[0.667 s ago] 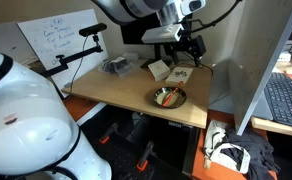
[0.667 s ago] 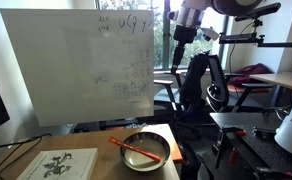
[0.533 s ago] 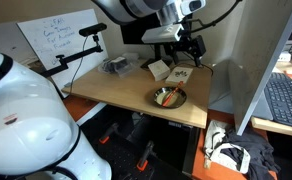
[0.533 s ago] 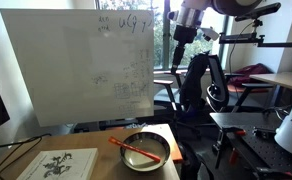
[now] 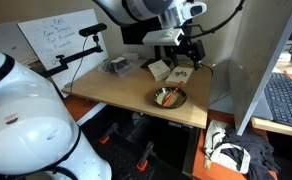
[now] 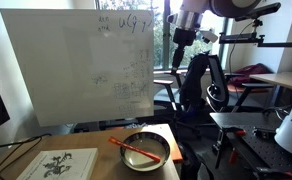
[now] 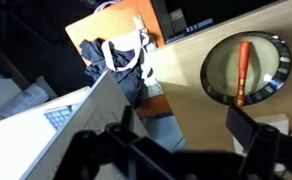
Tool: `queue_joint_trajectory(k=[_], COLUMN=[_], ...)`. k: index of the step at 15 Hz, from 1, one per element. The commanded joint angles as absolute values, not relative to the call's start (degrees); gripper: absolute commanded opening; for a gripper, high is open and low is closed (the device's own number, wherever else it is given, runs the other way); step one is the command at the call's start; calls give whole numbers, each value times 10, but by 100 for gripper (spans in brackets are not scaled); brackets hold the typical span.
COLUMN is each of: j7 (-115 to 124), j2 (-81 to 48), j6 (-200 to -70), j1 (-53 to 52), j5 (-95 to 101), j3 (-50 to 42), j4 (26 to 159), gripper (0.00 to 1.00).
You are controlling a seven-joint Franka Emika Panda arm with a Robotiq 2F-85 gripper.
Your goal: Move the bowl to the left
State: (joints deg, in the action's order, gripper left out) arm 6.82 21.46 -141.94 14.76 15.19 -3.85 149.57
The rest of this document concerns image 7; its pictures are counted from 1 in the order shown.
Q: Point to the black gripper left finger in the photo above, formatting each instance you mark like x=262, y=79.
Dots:
x=99, y=150

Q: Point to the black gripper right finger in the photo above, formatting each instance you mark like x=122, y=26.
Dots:
x=272, y=150

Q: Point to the dark rimmed round bowl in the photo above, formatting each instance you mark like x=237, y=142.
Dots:
x=219, y=66

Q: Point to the large white whiteboard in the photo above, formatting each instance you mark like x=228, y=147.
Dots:
x=19, y=146

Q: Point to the dark blue cloth bag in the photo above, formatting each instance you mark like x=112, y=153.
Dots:
x=122, y=66

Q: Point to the orange marker pen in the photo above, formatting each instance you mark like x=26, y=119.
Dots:
x=243, y=63

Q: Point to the stack of white papers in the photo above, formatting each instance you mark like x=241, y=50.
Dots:
x=16, y=101

